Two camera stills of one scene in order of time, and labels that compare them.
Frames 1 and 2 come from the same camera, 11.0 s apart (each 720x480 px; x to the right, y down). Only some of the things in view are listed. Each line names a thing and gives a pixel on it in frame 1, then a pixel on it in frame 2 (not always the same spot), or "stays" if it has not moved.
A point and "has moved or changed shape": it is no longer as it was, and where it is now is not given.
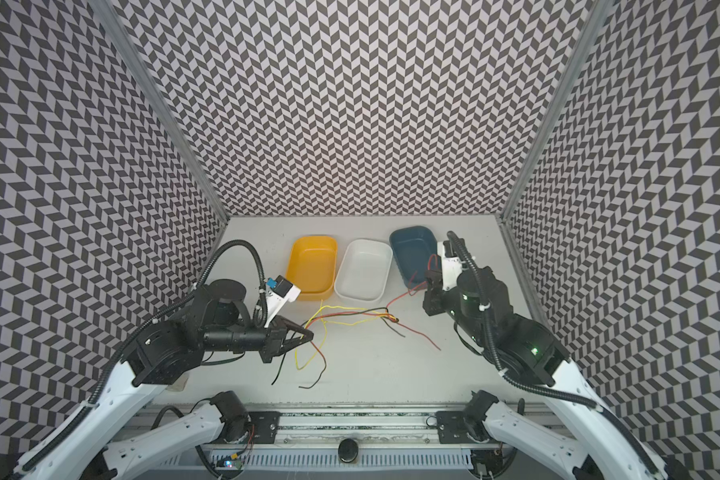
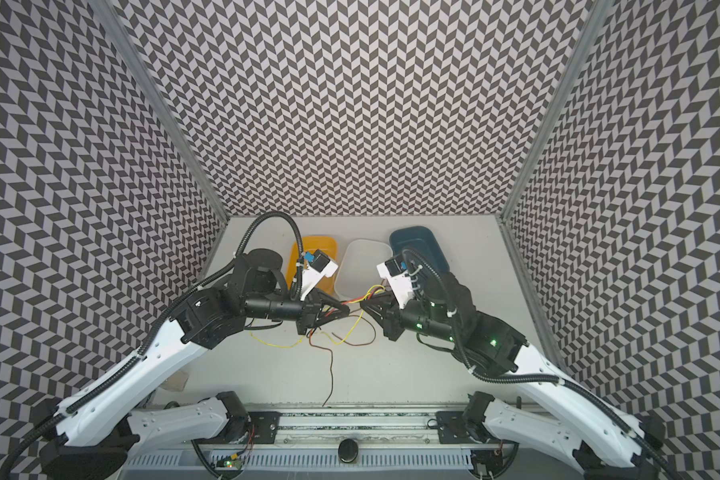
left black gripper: (275, 336) -> (310, 311)
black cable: (385, 318) has moved or changed shape
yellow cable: (325, 331) has moved or changed shape
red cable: (387, 305) has moved or changed shape
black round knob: (348, 450) stays
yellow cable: (331, 305) has moved or changed shape
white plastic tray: (364, 270) stays
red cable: (359, 312) has moved or changed shape
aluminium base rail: (341, 438) stays
